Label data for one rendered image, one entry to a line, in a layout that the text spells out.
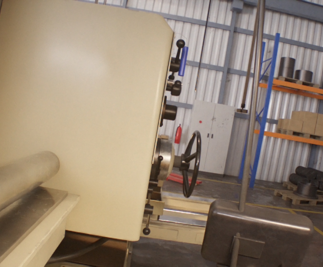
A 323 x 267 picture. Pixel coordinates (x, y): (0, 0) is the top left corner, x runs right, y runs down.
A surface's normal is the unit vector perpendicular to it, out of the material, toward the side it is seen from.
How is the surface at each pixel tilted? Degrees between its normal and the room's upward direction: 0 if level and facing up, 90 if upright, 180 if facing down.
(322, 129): 90
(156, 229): 90
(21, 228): 0
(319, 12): 90
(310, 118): 90
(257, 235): 110
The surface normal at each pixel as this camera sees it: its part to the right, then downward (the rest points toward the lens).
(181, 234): 0.04, 0.06
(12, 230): 0.17, -0.98
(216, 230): -0.25, 0.34
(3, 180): 0.77, -0.63
